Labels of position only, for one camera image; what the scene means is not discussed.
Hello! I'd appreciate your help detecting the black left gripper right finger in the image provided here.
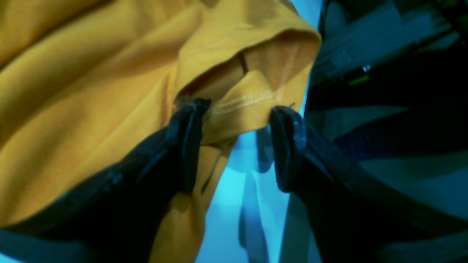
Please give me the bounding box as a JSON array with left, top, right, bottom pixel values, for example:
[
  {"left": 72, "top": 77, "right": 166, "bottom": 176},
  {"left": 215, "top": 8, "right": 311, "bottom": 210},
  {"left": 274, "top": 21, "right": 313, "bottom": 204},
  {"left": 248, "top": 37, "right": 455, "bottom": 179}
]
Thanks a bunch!
[{"left": 270, "top": 106, "right": 468, "bottom": 263}]

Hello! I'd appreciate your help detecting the orange t-shirt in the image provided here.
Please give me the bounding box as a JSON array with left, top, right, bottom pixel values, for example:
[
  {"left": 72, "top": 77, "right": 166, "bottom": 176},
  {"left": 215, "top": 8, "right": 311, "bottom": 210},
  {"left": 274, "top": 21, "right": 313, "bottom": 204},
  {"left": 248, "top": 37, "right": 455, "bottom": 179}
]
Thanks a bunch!
[{"left": 0, "top": 0, "right": 322, "bottom": 263}]

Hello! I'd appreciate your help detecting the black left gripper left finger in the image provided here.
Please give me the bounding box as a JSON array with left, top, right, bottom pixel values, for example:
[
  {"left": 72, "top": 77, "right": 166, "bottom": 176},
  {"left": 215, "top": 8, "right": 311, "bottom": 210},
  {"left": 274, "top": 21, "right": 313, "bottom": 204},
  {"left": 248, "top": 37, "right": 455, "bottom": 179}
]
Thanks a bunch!
[{"left": 1, "top": 99, "right": 211, "bottom": 263}]

